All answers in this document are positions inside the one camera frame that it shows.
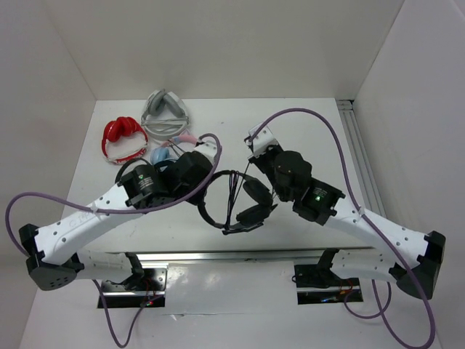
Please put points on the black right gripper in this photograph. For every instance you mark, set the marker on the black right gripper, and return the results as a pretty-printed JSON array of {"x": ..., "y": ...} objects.
[{"x": 259, "y": 157}]

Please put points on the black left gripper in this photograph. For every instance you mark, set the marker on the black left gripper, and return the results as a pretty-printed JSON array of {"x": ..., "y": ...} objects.
[{"x": 197, "y": 200}]

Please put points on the black headset with microphone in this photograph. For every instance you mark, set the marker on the black headset with microphone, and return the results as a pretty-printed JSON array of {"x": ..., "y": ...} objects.
[{"x": 249, "y": 219}]

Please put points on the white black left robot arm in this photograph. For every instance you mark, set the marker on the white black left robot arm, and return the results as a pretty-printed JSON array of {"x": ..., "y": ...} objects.
[{"x": 57, "y": 253}]

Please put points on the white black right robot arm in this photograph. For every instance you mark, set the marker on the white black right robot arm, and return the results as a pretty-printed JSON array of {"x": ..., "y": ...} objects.
[{"x": 408, "y": 258}]

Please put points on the pink blue cat-ear headphones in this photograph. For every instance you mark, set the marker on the pink blue cat-ear headphones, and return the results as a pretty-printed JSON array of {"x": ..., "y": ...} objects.
[{"x": 162, "y": 152}]

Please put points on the grey white headphones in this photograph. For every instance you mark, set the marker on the grey white headphones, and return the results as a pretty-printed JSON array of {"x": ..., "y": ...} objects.
[{"x": 164, "y": 115}]

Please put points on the small black headphones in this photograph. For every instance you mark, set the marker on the small black headphones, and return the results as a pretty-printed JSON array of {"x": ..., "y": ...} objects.
[{"x": 140, "y": 178}]

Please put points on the red headphones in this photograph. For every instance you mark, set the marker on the red headphones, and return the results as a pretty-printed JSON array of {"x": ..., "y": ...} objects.
[{"x": 118, "y": 130}]

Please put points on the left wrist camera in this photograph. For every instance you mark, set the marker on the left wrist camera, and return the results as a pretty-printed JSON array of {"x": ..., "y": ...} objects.
[{"x": 209, "y": 149}]

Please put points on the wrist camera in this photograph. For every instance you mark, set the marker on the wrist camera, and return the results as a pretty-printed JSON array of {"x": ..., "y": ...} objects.
[
  {"x": 259, "y": 144},
  {"x": 209, "y": 149}
]

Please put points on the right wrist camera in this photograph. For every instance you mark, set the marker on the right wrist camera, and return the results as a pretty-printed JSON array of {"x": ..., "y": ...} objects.
[{"x": 259, "y": 144}]

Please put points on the aluminium table edge rail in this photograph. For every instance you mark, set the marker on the aluminium table edge rail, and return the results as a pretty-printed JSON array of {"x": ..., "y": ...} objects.
[{"x": 230, "y": 256}]

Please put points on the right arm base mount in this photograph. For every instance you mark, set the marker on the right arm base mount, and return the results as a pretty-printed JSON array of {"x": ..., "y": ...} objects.
[{"x": 315, "y": 287}]

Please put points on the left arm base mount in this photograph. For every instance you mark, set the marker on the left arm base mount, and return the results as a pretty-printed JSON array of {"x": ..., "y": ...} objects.
[{"x": 148, "y": 290}]

